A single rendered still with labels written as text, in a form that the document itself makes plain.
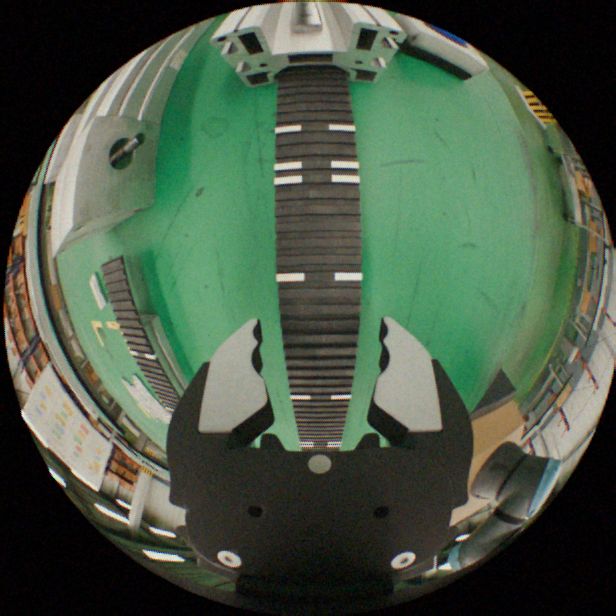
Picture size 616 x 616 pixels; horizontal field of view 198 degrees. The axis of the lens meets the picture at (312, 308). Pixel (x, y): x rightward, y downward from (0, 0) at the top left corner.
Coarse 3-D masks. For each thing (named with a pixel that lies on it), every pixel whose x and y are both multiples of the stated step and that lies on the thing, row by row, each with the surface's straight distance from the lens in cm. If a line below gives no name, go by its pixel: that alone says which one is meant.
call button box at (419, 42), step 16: (400, 16) 29; (416, 32) 24; (432, 32) 25; (400, 48) 27; (416, 48) 26; (432, 48) 25; (448, 48) 25; (464, 48) 27; (448, 64) 27; (464, 64) 27; (480, 64) 27
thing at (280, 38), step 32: (224, 32) 14; (256, 32) 14; (288, 32) 19; (320, 32) 19; (352, 32) 14; (384, 32) 14; (256, 64) 17; (288, 64) 17; (320, 64) 17; (352, 64) 17; (384, 64) 17
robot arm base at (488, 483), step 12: (504, 444) 53; (516, 444) 55; (492, 456) 50; (504, 456) 50; (516, 456) 50; (480, 468) 50; (492, 468) 49; (504, 468) 49; (516, 468) 48; (480, 480) 50; (492, 480) 49; (504, 480) 48; (480, 492) 52; (492, 492) 50
